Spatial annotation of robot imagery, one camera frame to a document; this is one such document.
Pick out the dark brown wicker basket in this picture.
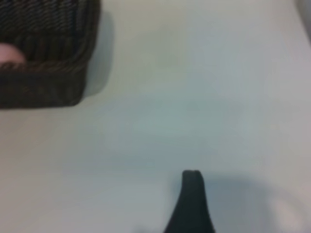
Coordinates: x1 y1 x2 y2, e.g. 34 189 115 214
0 0 102 109

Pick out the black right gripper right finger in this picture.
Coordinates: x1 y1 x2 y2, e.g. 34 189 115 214
194 170 217 233

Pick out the pink peach with green leaf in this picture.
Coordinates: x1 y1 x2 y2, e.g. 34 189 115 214
0 43 26 64

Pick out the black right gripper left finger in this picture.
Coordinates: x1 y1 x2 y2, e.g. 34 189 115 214
162 170 196 233

